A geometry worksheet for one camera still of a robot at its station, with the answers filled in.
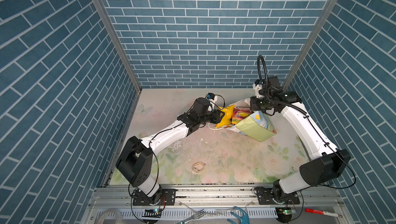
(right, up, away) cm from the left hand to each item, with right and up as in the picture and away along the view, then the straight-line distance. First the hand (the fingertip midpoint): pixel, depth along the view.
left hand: (222, 113), depth 81 cm
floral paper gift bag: (+17, -6, -4) cm, 18 cm away
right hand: (+14, +6, -2) cm, 15 cm away
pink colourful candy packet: (+10, 0, +3) cm, 11 cm away
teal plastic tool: (+8, -46, -14) cm, 49 cm away
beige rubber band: (-13, -28, +3) cm, 31 cm away
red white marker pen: (+45, -44, -12) cm, 64 cm away
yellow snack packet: (+2, -4, +3) cm, 6 cm away
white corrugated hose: (-49, -45, -13) cm, 68 cm away
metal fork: (-13, -45, -13) cm, 48 cm away
